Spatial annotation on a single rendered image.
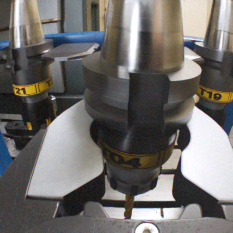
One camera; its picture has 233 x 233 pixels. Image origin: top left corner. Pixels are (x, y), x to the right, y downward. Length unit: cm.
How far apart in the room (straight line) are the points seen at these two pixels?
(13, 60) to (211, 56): 20
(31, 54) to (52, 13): 64
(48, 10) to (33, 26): 64
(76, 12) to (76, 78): 31
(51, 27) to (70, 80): 27
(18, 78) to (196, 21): 113
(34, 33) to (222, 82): 20
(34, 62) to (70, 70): 70
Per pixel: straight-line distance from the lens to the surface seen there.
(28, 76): 22
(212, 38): 21
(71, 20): 86
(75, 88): 93
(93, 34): 24
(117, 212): 41
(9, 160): 47
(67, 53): 19
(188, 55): 19
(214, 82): 21
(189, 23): 123
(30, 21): 22
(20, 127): 58
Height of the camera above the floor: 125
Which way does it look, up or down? 30 degrees down
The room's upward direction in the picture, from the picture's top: straight up
